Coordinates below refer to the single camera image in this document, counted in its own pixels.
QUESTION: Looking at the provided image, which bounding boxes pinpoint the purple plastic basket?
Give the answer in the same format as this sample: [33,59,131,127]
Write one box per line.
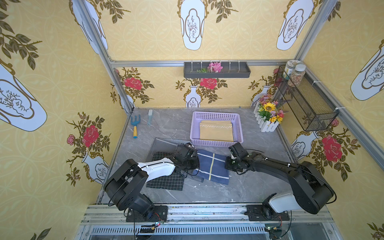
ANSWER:
[190,111,244,148]

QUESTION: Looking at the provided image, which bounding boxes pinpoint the grey checked pillowcase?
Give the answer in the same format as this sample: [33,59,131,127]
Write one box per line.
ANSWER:
[183,171,204,183]

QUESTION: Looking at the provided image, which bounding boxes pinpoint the navy striped pillowcase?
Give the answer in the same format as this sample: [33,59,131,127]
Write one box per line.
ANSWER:
[192,150,230,185]

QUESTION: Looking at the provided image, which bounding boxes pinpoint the flower pot white fence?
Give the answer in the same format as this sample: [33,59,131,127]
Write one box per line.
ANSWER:
[254,94,285,133]

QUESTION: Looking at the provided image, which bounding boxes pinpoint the jar with white lid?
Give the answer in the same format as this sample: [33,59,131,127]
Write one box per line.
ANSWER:
[288,64,306,87]

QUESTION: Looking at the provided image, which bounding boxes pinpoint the black wire mesh shelf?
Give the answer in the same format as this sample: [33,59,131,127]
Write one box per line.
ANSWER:
[275,66,339,132]

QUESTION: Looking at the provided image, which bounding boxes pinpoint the left circuit board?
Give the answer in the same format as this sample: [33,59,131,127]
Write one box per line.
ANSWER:
[139,221,165,234]

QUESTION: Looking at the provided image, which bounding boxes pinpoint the right circuit board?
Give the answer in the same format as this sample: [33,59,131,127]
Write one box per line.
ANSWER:
[264,227,282,235]

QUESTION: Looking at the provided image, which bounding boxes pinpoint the blue garden fork toy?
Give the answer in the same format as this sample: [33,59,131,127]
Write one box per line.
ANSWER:
[131,115,141,139]

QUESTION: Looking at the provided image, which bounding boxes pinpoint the yellow pillowcase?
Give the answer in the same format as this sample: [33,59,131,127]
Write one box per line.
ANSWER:
[199,121,234,142]

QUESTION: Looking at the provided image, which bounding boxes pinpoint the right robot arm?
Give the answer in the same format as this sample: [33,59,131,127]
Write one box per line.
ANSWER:
[225,143,337,221]

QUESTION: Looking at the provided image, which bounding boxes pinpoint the pink artificial flower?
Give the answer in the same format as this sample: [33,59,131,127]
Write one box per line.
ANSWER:
[207,62,223,73]

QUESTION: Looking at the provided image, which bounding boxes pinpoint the dark grey wall shelf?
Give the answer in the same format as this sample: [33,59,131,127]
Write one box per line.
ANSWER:
[184,61,251,79]

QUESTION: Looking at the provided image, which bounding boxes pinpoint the black grid folded pillowcase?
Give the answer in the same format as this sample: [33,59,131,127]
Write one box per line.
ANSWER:
[146,152,185,191]

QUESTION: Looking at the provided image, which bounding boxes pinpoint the jar with patterned lid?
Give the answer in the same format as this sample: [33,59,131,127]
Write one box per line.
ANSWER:
[283,60,302,80]

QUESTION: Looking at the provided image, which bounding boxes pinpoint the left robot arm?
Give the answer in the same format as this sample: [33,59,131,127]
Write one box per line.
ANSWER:
[104,143,200,221]

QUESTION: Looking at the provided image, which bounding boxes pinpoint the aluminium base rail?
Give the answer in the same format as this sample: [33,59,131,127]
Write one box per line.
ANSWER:
[75,203,343,240]

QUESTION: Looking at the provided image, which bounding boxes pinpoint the light blue small brush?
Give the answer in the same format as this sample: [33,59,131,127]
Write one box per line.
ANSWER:
[147,109,153,126]

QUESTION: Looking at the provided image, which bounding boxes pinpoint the circuit board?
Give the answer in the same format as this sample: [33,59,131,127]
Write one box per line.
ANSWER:
[139,221,165,234]
[264,227,282,235]

